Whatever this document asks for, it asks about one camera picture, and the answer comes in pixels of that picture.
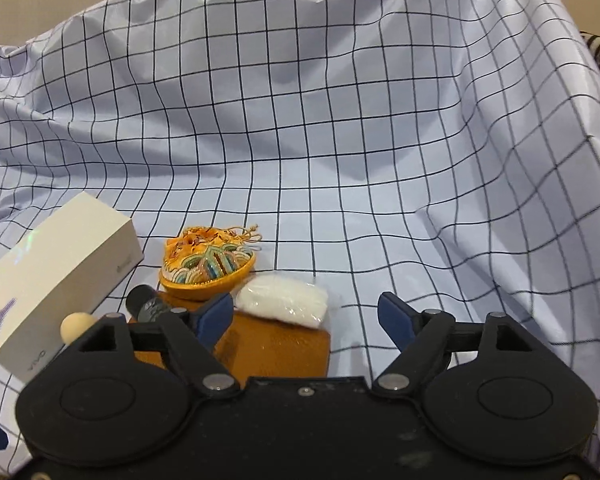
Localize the beige egg-shaped sponge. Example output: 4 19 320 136
60 312 97 347

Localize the orange embroidered pouch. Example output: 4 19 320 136
159 225 262 303

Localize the white gauze packet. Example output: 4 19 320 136
234 274 329 331

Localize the blue checkered bed sheet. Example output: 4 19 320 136
0 0 600 461

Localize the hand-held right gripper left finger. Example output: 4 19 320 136
67 292 243 401

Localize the white cardboard phone box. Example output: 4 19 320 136
0 191 146 383

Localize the black cylinder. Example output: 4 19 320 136
125 285 181 323

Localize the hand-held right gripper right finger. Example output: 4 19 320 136
372 292 546 401

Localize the brown leather case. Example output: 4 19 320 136
130 310 332 388

